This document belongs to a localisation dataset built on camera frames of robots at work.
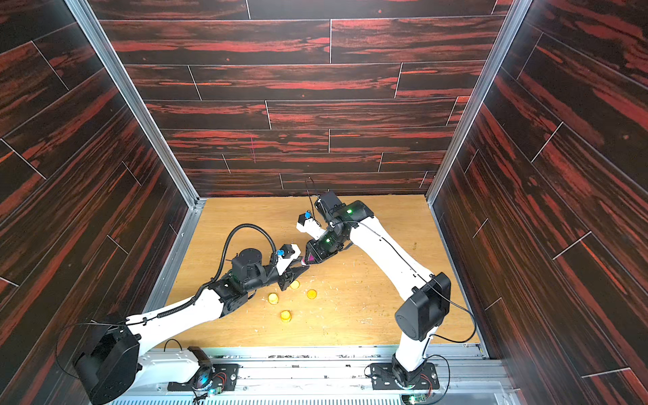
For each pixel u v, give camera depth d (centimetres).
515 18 67
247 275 62
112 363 40
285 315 85
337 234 57
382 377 73
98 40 71
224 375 72
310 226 70
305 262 72
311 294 91
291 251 65
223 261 68
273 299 88
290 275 69
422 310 43
